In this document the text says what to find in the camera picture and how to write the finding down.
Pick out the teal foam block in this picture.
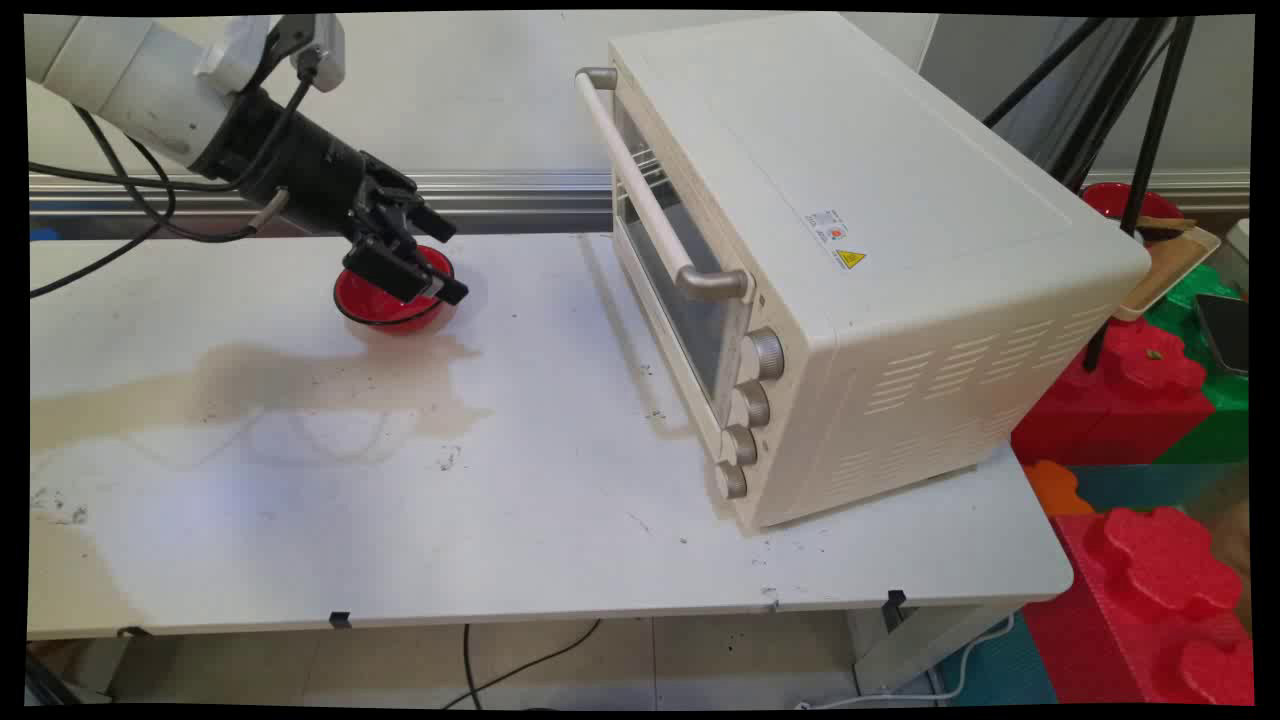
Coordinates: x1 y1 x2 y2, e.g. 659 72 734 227
1065 462 1251 514

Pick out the cream toaster oven body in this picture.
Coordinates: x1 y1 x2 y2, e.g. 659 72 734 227
607 12 1153 531

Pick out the black tablet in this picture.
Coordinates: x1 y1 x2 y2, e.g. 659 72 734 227
1195 293 1251 378

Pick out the teal foam floor mat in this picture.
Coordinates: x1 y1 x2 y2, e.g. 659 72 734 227
938 610 1058 707

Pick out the green foam block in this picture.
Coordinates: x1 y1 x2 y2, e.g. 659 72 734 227
1145 262 1251 467

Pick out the warning sticker label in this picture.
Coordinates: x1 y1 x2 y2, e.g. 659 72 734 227
805 208 868 271

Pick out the large red foam block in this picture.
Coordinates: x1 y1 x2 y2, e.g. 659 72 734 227
1022 505 1255 706

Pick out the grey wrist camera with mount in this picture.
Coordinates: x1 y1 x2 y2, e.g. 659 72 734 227
195 14 347 96

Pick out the red bowl with black rim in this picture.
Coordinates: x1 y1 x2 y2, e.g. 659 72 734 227
333 243 457 333

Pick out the beige wooden tray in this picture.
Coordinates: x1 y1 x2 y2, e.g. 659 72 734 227
1114 225 1223 322

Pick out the black tripod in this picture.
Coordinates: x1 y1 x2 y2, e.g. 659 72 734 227
983 15 1197 373

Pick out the glass oven door with handle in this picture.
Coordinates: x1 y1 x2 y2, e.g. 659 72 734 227
575 67 757 446

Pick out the small red foam block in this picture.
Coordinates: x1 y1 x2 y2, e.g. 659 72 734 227
1010 318 1217 467

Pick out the black floor cable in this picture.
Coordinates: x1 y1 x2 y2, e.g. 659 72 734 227
445 619 602 710

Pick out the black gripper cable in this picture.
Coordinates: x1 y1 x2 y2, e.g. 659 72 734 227
28 105 291 301

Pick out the aluminium wall rail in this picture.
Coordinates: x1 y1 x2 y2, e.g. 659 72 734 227
28 168 1251 239

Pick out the white floor cable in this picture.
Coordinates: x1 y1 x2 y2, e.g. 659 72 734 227
798 614 1017 710

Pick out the orange foam block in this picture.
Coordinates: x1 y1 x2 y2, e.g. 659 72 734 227
1022 459 1097 518

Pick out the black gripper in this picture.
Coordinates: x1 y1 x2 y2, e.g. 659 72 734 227
190 87 469 306

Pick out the black camera cable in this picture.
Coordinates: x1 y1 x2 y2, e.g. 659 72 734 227
28 48 323 193

